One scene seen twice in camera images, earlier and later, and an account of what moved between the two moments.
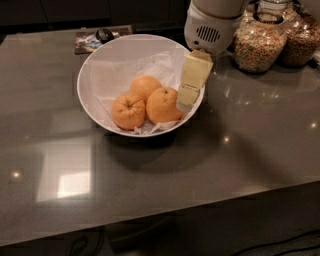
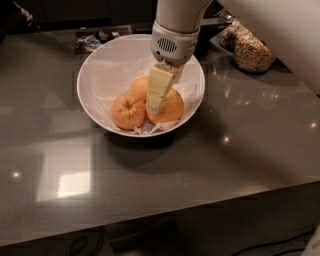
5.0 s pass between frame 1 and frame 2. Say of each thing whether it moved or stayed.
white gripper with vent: moved
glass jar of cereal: stayed
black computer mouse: stayed
